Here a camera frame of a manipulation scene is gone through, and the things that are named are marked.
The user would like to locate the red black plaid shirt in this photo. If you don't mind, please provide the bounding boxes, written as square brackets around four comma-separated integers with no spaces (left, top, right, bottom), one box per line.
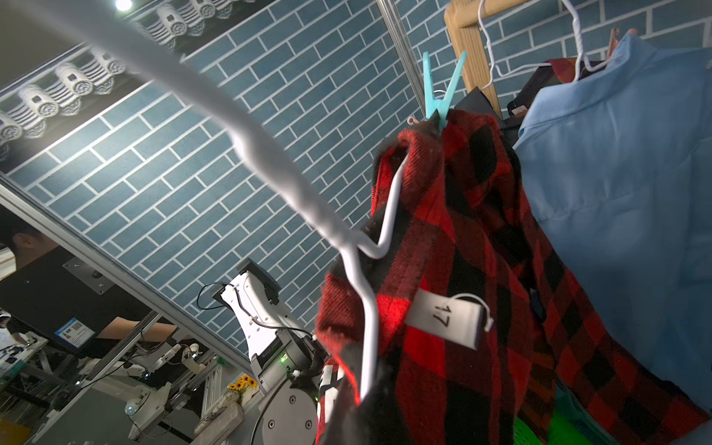
[316,109,711,444]

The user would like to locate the teal clothespin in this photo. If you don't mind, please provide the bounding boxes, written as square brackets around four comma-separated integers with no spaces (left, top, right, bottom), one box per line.
[421,51,468,130]

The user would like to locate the white wire hanger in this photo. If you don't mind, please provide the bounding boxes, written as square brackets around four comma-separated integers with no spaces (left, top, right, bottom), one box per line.
[477,0,553,91]
[18,1,404,400]
[562,0,609,82]

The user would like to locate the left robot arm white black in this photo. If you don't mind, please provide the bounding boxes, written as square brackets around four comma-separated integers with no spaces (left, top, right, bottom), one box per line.
[196,259,327,444]

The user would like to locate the white number tag 17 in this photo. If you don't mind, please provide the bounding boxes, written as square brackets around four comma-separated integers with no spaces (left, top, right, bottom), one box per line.
[406,289,494,350]

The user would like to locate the wooden clothes rack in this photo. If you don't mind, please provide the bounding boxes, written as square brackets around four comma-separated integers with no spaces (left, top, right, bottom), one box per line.
[444,0,502,116]

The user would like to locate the dark multicolour plaid shirt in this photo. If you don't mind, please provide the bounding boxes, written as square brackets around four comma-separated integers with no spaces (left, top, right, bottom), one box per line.
[454,57,576,130]

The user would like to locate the light blue shirt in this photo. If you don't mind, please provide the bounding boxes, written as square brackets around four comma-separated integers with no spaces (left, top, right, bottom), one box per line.
[515,36,711,409]

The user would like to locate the pink clothespin at collar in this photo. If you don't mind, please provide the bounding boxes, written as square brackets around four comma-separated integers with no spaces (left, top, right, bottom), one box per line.
[606,28,638,60]

